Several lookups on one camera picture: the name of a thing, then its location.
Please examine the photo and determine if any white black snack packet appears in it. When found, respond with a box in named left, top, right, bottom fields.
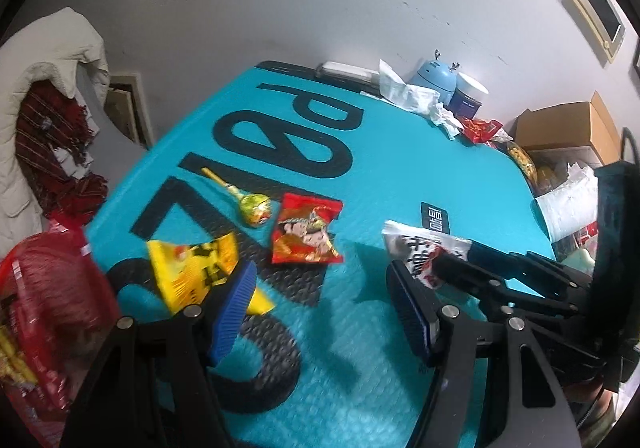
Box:
left=382, top=221, right=472, bottom=289

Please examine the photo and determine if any yellow snack packet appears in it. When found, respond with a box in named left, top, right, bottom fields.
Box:
left=145, top=231, right=277, bottom=316

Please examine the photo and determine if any yellow lollipop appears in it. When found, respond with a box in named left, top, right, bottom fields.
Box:
left=201, top=168, right=272, bottom=228

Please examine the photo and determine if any large red snack bag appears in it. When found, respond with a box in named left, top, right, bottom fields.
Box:
left=3, top=222, right=119, bottom=371

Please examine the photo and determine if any gold cereal snack bag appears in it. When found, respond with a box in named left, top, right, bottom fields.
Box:
left=0, top=318, right=38, bottom=388

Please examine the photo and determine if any small red cartoon packet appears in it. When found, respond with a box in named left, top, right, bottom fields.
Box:
left=271, top=193, right=344, bottom=265

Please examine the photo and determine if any yellow snack bag at edge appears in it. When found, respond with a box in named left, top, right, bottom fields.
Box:
left=506, top=142, right=537, bottom=184

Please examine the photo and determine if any red candy wrapper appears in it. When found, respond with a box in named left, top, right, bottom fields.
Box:
left=458, top=117, right=502, bottom=144

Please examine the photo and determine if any cardboard box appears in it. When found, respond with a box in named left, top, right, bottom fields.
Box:
left=514, top=92, right=620, bottom=169

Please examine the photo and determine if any red mesh basket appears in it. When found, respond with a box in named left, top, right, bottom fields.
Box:
left=1, top=225, right=119, bottom=447

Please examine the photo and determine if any dark blue white-lid jar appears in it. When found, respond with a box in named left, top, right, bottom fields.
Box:
left=448, top=72, right=489, bottom=119

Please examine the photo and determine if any crumpled white tissue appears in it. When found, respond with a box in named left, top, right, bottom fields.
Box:
left=378, top=60, right=463, bottom=141

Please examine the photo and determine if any blue deer humidifier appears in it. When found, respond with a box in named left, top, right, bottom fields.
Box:
left=409, top=50, right=460, bottom=106

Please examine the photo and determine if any grey chair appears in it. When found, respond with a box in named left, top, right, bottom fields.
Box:
left=76, top=64, right=146, bottom=191

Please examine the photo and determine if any white remote control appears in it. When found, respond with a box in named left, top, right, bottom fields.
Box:
left=316, top=60, right=380, bottom=86

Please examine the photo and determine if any red plaid scarf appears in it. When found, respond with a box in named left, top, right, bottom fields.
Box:
left=15, top=80, right=108, bottom=225

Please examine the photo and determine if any white quilted jacket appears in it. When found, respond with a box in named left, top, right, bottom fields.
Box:
left=1, top=8, right=110, bottom=254

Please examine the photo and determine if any wall intercom panel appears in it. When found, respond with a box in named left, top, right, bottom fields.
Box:
left=570, top=0, right=626, bottom=64

